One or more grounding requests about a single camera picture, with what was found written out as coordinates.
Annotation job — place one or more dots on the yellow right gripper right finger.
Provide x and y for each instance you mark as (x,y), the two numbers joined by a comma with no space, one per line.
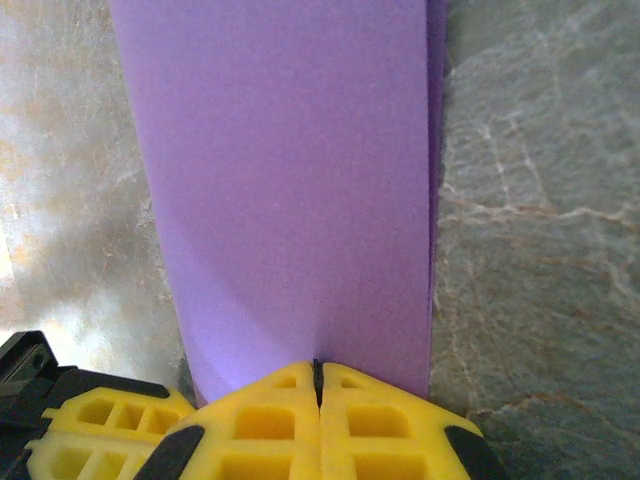
(335,450)

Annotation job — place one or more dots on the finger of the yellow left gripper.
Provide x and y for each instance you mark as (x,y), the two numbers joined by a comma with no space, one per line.
(85,450)
(75,425)

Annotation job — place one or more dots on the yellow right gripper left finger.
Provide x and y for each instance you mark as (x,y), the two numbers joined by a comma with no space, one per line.
(300,450)

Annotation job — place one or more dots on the purple paper sheet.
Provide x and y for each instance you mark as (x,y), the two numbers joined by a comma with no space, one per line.
(280,175)

